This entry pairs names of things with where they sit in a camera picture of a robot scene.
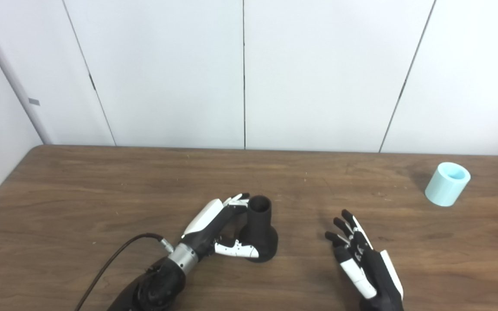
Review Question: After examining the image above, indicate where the black flared nozzle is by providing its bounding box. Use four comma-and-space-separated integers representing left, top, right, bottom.
237, 195, 279, 263

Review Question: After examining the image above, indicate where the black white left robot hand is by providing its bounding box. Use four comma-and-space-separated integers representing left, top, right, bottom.
181, 193, 260, 260

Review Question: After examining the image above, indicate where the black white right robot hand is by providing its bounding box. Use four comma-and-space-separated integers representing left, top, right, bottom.
325, 209, 404, 311

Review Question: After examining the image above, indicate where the light blue cylinder cup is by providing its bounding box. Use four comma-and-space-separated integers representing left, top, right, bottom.
425, 162, 471, 207

